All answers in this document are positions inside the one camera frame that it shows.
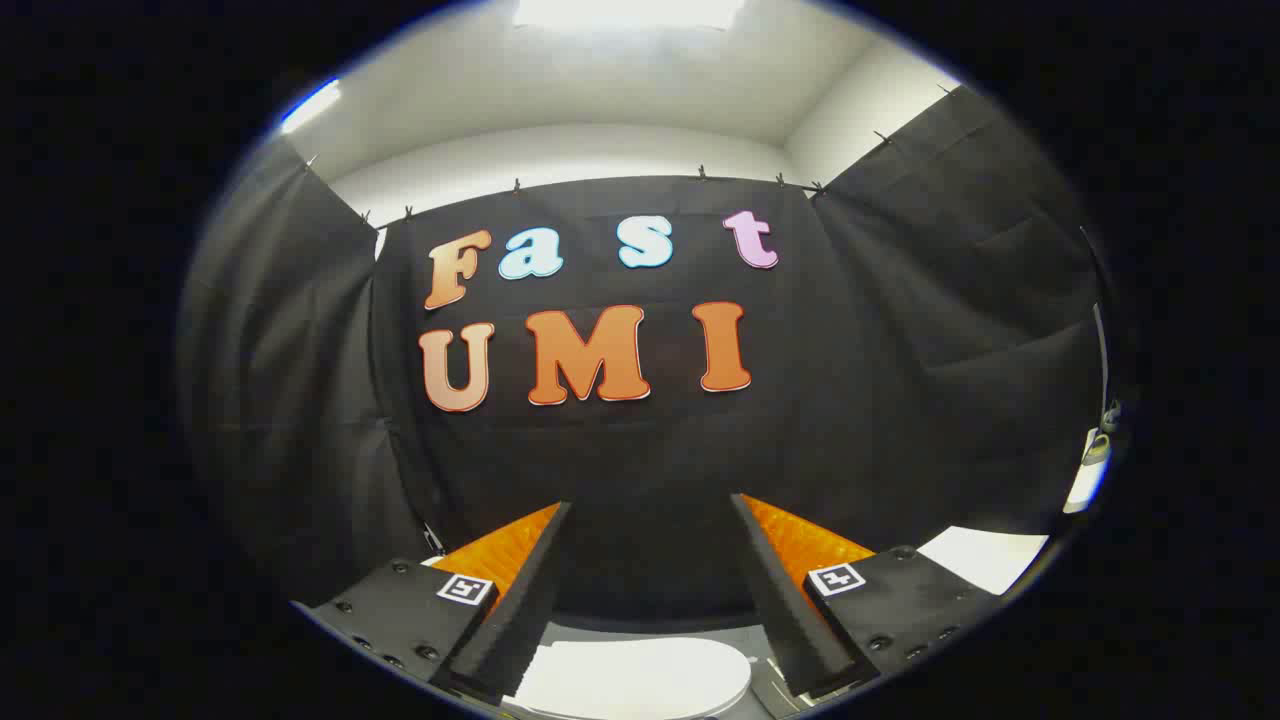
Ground ceiling light panel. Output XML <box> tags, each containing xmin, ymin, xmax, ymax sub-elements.
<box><xmin>279</xmin><ymin>79</ymin><xmax>342</xmax><ymax>135</ymax></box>
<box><xmin>513</xmin><ymin>0</ymin><xmax>747</xmax><ymax>32</ymax></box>

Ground black backdrop cloth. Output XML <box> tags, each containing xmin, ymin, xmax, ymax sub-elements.
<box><xmin>178</xmin><ymin>85</ymin><xmax>1106</xmax><ymax>626</ymax></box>

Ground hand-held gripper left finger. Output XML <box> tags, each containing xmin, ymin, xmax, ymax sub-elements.
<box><xmin>290</xmin><ymin>501</ymin><xmax>574</xmax><ymax>706</ymax></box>

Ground white drawer cabinet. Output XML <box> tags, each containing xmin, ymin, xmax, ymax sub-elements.
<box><xmin>918</xmin><ymin>526</ymin><xmax>1050</xmax><ymax>597</ymax></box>

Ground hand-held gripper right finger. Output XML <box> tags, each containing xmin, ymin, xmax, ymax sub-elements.
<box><xmin>730</xmin><ymin>493</ymin><xmax>1002</xmax><ymax>701</ymax></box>

